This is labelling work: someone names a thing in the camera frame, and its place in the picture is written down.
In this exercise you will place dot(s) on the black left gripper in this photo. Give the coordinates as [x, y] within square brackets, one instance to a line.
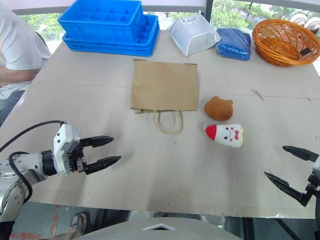
[76, 156]

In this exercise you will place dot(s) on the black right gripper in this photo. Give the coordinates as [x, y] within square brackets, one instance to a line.
[315, 182]

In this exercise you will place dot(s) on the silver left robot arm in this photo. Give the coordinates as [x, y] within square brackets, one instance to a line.
[27, 162]

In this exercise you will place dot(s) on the silver foil bag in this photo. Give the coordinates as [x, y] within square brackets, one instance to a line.
[193, 35]

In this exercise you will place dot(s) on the grey sneaker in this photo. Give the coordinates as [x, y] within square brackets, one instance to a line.
[78, 223]

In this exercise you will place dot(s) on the white and red plush toy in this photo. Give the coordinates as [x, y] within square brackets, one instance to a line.
[228, 135]

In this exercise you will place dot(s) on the silver robot torso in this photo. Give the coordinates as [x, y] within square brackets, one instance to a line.
[160, 230]

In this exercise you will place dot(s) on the brown bear-shaped plush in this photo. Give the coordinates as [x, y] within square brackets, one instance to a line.
[218, 108]

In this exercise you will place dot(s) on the blue plastic compartment tray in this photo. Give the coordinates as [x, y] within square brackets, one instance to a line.
[112, 53]
[100, 17]
[147, 32]

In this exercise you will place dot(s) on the small black item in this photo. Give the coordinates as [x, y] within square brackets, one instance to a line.
[305, 51]

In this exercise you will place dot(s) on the orange wicker basket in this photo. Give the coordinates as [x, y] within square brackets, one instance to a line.
[282, 42]

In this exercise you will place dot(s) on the person in white shirt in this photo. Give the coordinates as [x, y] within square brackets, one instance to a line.
[17, 50]

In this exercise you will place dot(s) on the blue fabric bundle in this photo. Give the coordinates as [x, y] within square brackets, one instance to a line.
[233, 45]

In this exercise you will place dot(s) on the beige striped fabric object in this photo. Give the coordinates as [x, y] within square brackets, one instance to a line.
[306, 22]

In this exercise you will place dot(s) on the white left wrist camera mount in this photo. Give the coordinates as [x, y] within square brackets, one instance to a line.
[62, 140]

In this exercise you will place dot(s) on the grey window frame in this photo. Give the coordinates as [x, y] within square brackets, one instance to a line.
[209, 8]

